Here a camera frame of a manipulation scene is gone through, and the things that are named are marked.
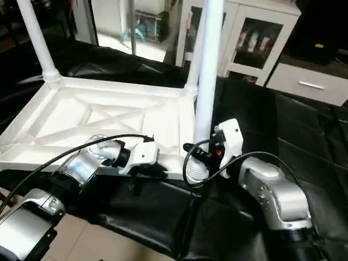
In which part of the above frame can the black box yellow label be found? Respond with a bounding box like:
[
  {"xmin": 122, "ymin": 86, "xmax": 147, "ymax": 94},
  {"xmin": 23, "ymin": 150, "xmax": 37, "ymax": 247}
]
[{"xmin": 288, "ymin": 0, "xmax": 348, "ymax": 65}]

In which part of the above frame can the black work mat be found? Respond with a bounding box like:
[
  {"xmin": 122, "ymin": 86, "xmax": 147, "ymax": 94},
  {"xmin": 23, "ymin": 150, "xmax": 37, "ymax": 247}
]
[{"xmin": 0, "ymin": 33, "xmax": 348, "ymax": 261}]

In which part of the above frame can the white glass-door cabinet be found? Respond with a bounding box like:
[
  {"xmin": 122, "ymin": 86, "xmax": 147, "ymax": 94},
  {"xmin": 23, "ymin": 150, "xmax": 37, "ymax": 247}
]
[{"xmin": 175, "ymin": 0, "xmax": 301, "ymax": 86}]

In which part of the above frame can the white drawer unit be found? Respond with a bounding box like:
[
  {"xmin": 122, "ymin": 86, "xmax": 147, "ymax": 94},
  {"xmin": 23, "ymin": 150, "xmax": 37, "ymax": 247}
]
[{"xmin": 265, "ymin": 61, "xmax": 348, "ymax": 107}]

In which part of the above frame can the white plastic table top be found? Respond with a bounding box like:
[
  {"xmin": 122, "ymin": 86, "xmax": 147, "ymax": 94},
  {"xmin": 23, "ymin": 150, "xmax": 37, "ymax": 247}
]
[{"xmin": 0, "ymin": 75, "xmax": 210, "ymax": 183}]

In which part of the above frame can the teal storage box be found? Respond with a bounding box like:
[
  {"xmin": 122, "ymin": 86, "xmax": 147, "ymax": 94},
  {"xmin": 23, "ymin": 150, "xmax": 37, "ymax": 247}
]
[{"xmin": 121, "ymin": 8, "xmax": 168, "ymax": 43}]

